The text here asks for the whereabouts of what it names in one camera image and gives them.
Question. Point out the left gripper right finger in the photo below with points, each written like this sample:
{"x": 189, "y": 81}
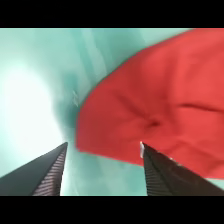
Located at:
{"x": 166, "y": 178}

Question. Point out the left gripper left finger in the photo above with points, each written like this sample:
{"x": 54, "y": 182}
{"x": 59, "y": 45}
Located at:
{"x": 40, "y": 178}

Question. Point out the red garment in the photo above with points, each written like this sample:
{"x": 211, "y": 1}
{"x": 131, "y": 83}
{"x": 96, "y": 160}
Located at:
{"x": 160, "y": 96}

